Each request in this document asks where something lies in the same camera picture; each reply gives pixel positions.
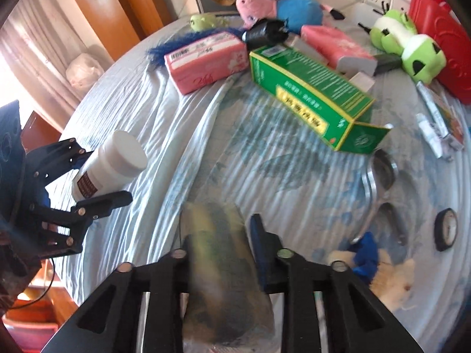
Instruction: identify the light blue printed sheet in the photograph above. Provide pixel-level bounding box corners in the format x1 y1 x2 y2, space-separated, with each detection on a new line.
53 15 471 353

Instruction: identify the pink pig plush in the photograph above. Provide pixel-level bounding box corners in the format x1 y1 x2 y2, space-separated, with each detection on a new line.
235 0 345 35

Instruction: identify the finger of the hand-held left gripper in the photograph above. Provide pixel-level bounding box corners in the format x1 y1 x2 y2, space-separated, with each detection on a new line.
29 190 134 257
24 137 95 192

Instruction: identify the green orange medicine box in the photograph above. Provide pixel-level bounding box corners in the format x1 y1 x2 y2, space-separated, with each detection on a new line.
432 90 467 142

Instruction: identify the white small box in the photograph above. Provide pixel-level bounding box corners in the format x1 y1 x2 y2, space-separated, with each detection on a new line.
349 71 376 91

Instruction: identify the white plastic bag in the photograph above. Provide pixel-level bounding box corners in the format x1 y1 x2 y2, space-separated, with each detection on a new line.
65 53 105 89

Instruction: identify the blue and cream plush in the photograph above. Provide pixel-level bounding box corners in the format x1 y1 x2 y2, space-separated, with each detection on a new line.
327 232 416 311

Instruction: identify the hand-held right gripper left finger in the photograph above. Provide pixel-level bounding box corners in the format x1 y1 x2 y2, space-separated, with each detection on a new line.
44 233 192 353

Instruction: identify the large metal measuring spoon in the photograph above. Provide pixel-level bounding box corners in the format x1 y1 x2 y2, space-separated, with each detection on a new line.
361 150 400 244

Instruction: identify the white pill bottle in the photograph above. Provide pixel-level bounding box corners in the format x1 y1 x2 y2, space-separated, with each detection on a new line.
71 130 148 203

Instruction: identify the small green plush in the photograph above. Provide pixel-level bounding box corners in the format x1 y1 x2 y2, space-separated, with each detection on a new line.
189 13 230 32

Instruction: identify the grey-green plush object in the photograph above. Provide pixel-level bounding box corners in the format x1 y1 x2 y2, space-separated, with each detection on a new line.
178 200 276 353

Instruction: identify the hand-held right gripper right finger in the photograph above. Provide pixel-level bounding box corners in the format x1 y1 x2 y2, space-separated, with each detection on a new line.
250 213 424 353

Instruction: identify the black tape roll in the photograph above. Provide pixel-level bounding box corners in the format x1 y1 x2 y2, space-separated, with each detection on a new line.
434 208 459 252

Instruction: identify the green and white plush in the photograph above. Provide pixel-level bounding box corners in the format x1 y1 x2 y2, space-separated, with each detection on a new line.
359 2 447 83

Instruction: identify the beige curtain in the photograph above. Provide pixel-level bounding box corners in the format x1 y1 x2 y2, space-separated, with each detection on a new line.
0 0 82 133

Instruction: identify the pink tissue pack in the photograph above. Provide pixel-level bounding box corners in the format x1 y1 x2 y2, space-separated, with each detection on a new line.
164 31 251 95
301 25 379 78

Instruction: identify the black plastic-wrapped item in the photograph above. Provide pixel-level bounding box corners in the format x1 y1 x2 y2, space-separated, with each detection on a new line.
242 18 291 49

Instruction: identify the short silver ointment tube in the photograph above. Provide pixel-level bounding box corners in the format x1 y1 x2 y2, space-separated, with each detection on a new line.
416 113 454 161

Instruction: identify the green cardboard box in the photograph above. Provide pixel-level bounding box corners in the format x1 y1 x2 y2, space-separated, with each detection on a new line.
249 43 394 152

